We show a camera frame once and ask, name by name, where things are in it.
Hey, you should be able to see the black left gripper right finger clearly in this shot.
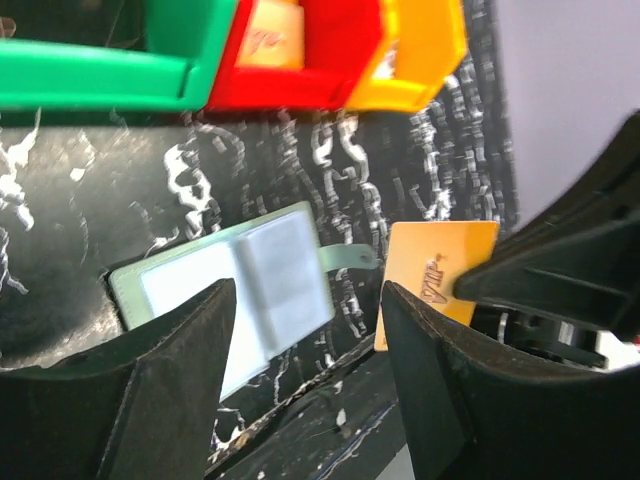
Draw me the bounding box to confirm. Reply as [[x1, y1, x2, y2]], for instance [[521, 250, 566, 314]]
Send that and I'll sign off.
[[381, 281, 639, 479]]

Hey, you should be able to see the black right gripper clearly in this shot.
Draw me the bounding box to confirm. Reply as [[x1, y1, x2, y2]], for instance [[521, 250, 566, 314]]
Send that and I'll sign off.
[[454, 112, 639, 369]]

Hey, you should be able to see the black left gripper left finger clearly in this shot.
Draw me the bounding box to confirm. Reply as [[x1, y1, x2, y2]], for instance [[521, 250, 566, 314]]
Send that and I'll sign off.
[[1, 302, 222, 479]]

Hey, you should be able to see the gold VIP credit card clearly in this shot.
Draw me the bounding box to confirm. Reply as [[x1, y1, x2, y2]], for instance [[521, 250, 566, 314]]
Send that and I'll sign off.
[[383, 220, 500, 326]]

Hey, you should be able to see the green card holder wallet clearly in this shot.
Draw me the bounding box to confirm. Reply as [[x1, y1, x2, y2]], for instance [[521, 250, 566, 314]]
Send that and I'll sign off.
[[108, 202, 379, 400]]

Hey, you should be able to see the orange plastic bin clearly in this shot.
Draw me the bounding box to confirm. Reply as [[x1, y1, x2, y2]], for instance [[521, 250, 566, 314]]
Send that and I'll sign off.
[[345, 0, 468, 113]]

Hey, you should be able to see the red plastic bin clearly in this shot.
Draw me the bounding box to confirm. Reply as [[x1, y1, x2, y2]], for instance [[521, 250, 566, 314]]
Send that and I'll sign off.
[[205, 1, 382, 111]]

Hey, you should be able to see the green plastic bin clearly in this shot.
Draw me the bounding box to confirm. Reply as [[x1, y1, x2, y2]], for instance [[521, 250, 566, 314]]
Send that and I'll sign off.
[[1, 1, 237, 111]]

